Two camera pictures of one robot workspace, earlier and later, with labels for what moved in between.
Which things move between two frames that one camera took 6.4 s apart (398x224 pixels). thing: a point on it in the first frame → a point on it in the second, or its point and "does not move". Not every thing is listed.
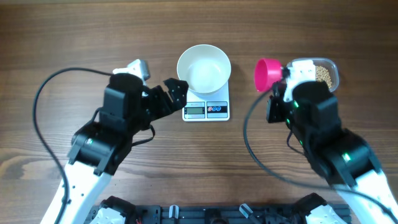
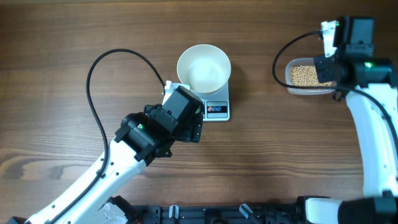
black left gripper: (165, 107) → (191, 132)
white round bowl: (206, 68) does not move
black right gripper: (277, 104) → (323, 73)
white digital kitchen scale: (211, 106) does not move
